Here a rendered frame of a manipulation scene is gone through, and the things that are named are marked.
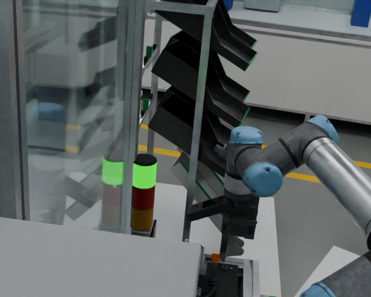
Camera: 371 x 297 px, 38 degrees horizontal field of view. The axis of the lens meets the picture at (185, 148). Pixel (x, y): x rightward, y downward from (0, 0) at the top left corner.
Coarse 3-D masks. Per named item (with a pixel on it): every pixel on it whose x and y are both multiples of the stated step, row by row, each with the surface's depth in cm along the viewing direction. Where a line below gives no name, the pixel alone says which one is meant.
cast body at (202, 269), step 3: (201, 246) 139; (201, 249) 139; (201, 252) 138; (201, 255) 137; (201, 258) 138; (204, 258) 141; (201, 261) 138; (204, 261) 140; (201, 264) 138; (204, 264) 139; (201, 267) 139; (204, 267) 139; (201, 270) 139; (204, 270) 139; (201, 273) 140; (204, 273) 139
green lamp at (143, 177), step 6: (138, 168) 108; (144, 168) 107; (150, 168) 108; (156, 168) 110; (132, 174) 109; (138, 174) 108; (144, 174) 108; (150, 174) 108; (132, 180) 110; (138, 180) 109; (144, 180) 108; (150, 180) 109; (138, 186) 109; (144, 186) 109; (150, 186) 110
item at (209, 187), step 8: (184, 152) 168; (176, 160) 162; (184, 160) 166; (176, 168) 157; (184, 168) 156; (200, 168) 169; (208, 168) 168; (176, 176) 158; (184, 176) 157; (200, 176) 169; (208, 176) 169; (216, 176) 168; (184, 184) 158; (200, 184) 157; (208, 184) 170; (216, 184) 169; (200, 192) 157; (208, 192) 167; (216, 192) 170; (200, 200) 158; (208, 216) 160; (216, 216) 159; (216, 224) 160
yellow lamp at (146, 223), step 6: (132, 210) 112; (138, 210) 111; (144, 210) 112; (150, 210) 112; (132, 216) 113; (138, 216) 112; (144, 216) 112; (150, 216) 113; (132, 222) 113; (138, 222) 112; (144, 222) 113; (150, 222) 114; (132, 228) 114; (138, 228) 113; (144, 228) 113
